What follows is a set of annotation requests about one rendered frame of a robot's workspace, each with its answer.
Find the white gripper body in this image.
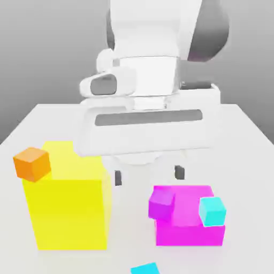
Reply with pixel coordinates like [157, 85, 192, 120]
[74, 83, 222, 157]

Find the small purple cube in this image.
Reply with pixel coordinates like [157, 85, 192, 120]
[148, 189, 176, 223]

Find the small cyan cube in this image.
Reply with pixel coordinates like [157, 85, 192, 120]
[130, 262, 161, 274]
[198, 196, 227, 227]

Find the small orange cube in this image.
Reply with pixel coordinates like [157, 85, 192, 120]
[12, 147, 52, 183]

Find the large yellow box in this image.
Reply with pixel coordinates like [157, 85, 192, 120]
[21, 140, 112, 251]

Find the large magenta box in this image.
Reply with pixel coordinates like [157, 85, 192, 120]
[153, 185, 226, 247]

